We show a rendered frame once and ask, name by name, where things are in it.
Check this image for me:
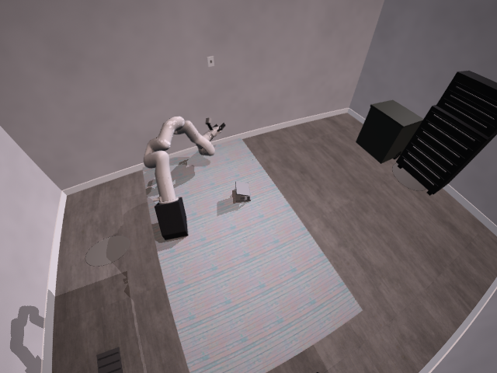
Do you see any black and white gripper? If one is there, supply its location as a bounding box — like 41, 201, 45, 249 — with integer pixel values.
208, 123, 225, 138

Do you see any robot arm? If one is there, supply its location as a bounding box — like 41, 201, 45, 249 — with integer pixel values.
144, 117, 215, 204

